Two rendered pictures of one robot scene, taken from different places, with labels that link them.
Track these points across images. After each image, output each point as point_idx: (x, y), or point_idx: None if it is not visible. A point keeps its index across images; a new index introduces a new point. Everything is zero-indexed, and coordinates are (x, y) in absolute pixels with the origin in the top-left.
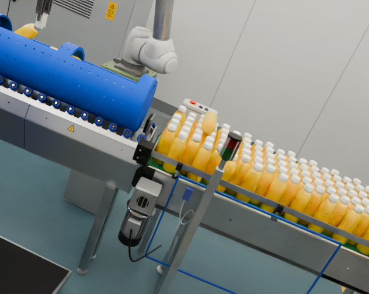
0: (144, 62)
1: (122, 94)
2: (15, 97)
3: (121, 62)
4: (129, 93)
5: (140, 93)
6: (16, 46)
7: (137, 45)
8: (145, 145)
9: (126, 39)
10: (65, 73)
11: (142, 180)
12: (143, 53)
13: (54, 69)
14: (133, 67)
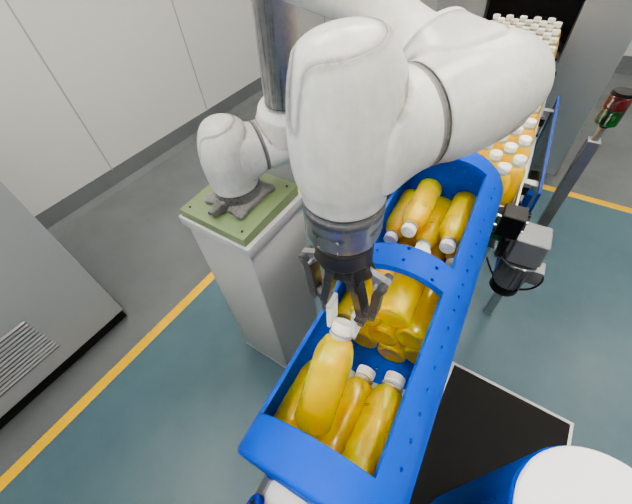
0: (286, 161)
1: (496, 206)
2: None
3: (234, 204)
4: (496, 194)
5: (497, 178)
6: (434, 394)
7: (254, 153)
8: (525, 213)
9: (220, 167)
10: (471, 291)
11: (528, 239)
12: (280, 152)
13: (465, 311)
14: (259, 188)
